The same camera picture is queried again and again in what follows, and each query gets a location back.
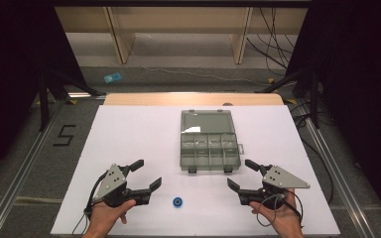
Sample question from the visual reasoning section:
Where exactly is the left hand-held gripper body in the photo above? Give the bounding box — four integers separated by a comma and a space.
93, 163, 154, 208

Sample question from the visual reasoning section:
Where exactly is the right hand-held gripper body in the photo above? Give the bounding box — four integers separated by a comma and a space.
237, 165, 312, 210

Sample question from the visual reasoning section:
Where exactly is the clear grey compartment box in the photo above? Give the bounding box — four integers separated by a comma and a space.
179, 109, 245, 175

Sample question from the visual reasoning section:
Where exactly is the person's left hand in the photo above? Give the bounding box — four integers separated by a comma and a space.
82, 198, 138, 238

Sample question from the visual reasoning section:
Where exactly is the person's right hand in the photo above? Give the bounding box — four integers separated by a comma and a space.
249, 188, 305, 238

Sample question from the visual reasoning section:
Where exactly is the white table cover sheet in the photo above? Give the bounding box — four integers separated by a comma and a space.
50, 104, 341, 237

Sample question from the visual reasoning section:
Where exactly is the wooden table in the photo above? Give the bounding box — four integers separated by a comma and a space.
103, 92, 285, 107

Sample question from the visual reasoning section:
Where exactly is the black metal stand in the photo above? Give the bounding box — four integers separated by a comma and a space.
37, 64, 107, 132
255, 66, 322, 131

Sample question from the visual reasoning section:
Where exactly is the short shiny metal bar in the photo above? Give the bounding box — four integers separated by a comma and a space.
66, 91, 108, 100

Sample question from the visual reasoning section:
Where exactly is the light blue packet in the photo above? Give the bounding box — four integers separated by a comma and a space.
103, 71, 124, 84

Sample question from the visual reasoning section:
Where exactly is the beige wooden bench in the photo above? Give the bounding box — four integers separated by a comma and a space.
54, 5, 310, 65

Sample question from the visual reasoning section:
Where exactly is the black curtain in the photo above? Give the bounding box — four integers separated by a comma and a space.
285, 0, 381, 230
0, 0, 87, 187

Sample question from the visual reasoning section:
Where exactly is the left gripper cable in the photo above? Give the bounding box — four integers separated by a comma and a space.
71, 170, 111, 236

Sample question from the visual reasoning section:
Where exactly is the grey looped gripper cable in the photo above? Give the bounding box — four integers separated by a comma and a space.
255, 193, 282, 228

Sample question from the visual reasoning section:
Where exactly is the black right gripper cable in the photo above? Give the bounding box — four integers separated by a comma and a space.
283, 187, 306, 230

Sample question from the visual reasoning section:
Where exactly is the black floor cable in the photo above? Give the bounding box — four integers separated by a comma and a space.
290, 101, 335, 206

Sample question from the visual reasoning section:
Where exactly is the metal floor rail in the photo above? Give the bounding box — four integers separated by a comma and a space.
297, 102, 378, 238
0, 98, 67, 238

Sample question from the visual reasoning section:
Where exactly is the white floor cable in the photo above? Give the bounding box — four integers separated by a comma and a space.
141, 64, 273, 87

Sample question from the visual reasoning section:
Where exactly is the bundle of black cables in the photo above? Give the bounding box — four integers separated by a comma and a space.
245, 6, 296, 77

